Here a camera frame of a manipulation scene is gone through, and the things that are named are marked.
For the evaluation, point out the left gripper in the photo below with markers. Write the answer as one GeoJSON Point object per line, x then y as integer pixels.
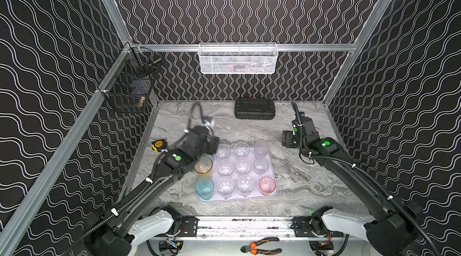
{"type": "Point", "coordinates": [212, 141]}

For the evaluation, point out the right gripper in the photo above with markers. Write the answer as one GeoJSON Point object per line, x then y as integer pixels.
{"type": "Point", "coordinates": [286, 138]}

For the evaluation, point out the yellow transparent cup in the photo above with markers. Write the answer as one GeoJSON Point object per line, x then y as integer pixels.
{"type": "Point", "coordinates": [203, 166]}

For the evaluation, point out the clear plastic cup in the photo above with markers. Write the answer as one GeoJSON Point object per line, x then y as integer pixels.
{"type": "Point", "coordinates": [241, 149]}
{"type": "Point", "coordinates": [243, 165]}
{"type": "Point", "coordinates": [245, 185]}
{"type": "Point", "coordinates": [226, 187]}
{"type": "Point", "coordinates": [225, 167]}
{"type": "Point", "coordinates": [223, 151]}

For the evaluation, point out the frosted plastic cup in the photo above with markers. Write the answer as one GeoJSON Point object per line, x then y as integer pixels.
{"type": "Point", "coordinates": [261, 166]}
{"type": "Point", "coordinates": [261, 149]}

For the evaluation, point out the teal plastic cup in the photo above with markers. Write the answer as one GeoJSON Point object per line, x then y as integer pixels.
{"type": "Point", "coordinates": [204, 188]}

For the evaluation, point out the pink plastic cup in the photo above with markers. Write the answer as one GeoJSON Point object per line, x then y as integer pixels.
{"type": "Point", "coordinates": [267, 185]}

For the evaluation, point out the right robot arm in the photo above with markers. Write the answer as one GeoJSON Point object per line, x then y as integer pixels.
{"type": "Point", "coordinates": [393, 223]}

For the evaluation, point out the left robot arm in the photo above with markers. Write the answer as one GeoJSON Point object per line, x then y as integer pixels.
{"type": "Point", "coordinates": [110, 234]}

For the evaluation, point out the lilac plastic tray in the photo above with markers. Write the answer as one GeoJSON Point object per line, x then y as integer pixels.
{"type": "Point", "coordinates": [255, 177]}

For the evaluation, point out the yellow black tape measure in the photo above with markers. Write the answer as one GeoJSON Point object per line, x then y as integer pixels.
{"type": "Point", "coordinates": [159, 145]}

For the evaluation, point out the black plastic case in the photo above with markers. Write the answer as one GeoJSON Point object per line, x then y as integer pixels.
{"type": "Point", "coordinates": [254, 109]}

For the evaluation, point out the white wire basket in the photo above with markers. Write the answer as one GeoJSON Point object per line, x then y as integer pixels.
{"type": "Point", "coordinates": [238, 58]}

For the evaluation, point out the black wire basket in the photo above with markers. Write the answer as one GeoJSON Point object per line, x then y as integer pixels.
{"type": "Point", "coordinates": [130, 87]}

